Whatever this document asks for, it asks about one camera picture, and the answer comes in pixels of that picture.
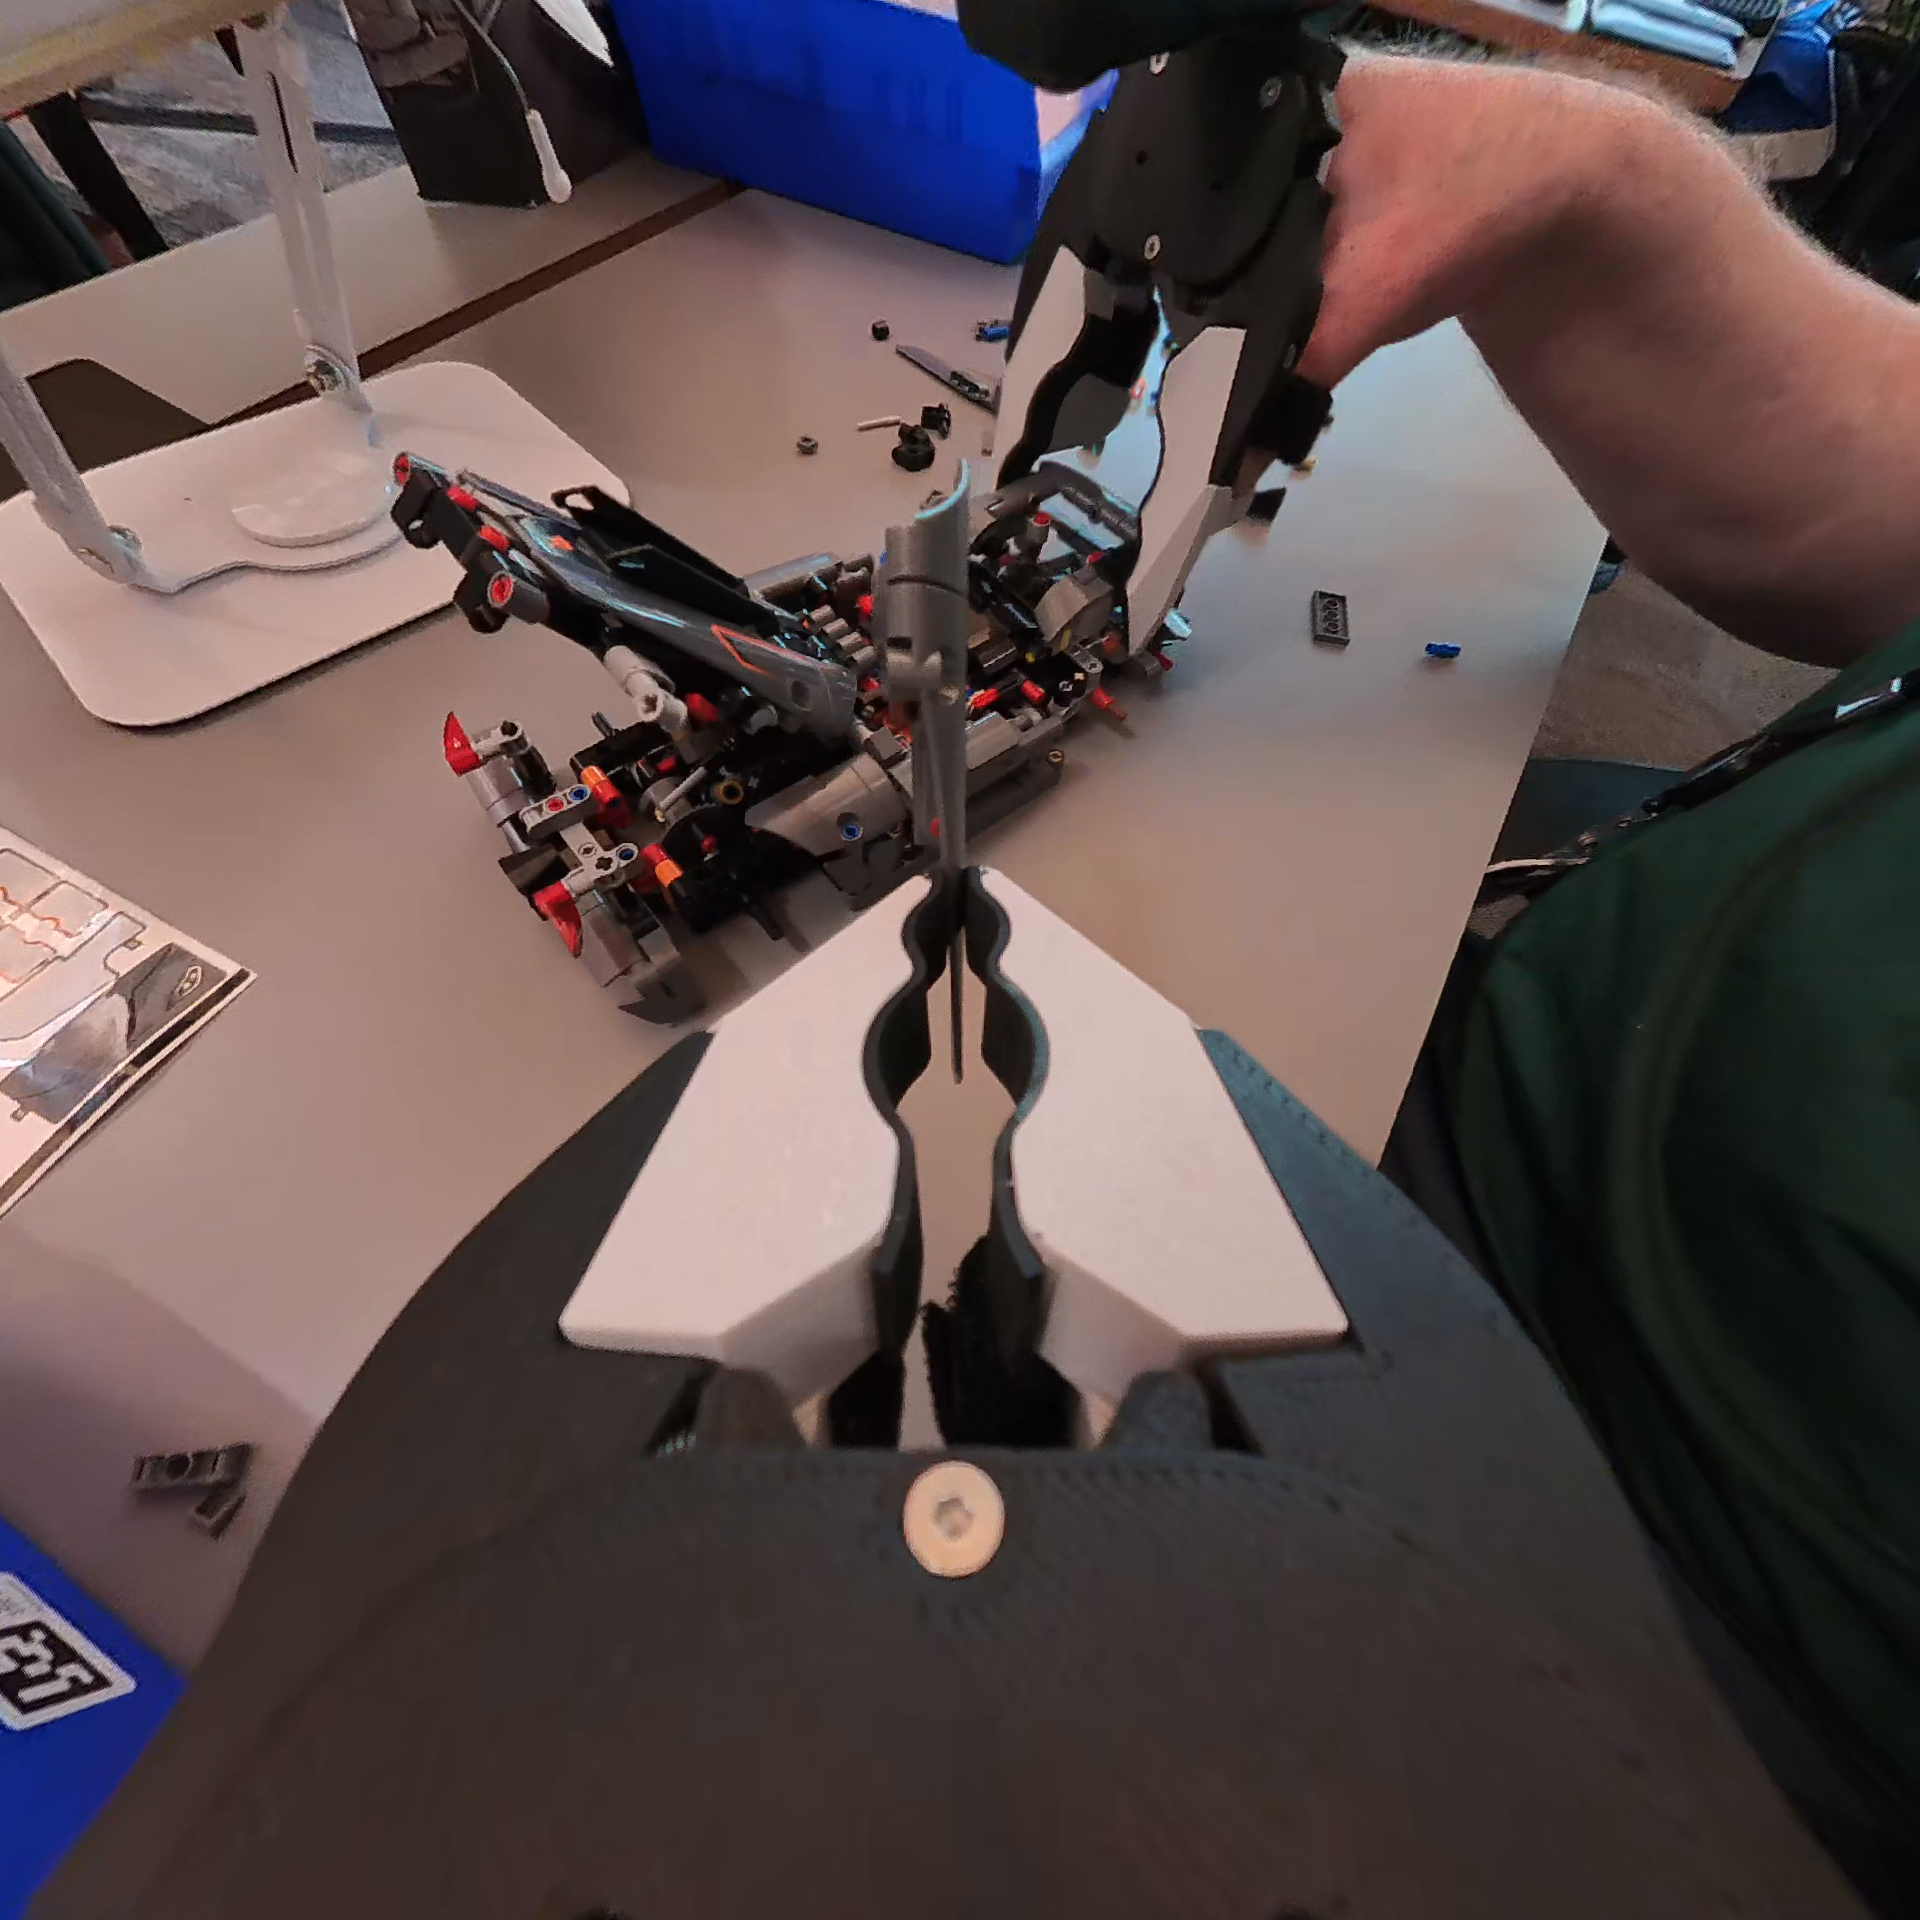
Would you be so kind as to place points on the grey lego wing assembly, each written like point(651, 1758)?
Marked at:
point(922, 600)

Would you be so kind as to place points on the blue bin with white label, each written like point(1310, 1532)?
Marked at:
point(60, 1724)

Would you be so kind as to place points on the dark mesh chair seat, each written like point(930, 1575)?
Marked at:
point(1560, 820)

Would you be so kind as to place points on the blue plastic bin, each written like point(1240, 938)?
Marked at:
point(825, 105)

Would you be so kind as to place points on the grey lego vehicle model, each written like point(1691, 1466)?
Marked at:
point(721, 720)

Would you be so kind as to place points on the white sticker sheet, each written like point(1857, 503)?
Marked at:
point(90, 990)

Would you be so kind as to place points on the person's right forearm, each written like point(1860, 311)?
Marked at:
point(1680, 345)

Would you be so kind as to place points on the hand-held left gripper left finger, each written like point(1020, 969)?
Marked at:
point(721, 1185)

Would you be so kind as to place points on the cluster of black lego pieces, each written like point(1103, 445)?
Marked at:
point(918, 438)

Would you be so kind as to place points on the white book stand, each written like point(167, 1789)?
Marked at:
point(224, 600)

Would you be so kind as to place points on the small grey lego connector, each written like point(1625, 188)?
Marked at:
point(195, 1478)

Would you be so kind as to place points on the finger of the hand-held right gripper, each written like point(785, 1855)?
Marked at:
point(1201, 452)
point(1050, 345)

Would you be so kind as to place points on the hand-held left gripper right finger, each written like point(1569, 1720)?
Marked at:
point(1185, 1185)

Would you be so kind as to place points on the person's green shirt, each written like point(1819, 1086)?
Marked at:
point(1724, 1201)

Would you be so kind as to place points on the wooden office desk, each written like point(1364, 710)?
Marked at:
point(1575, 37)

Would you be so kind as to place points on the lego set box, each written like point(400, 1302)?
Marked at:
point(464, 105)

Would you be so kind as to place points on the black flat Lego plate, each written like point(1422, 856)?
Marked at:
point(1330, 616)

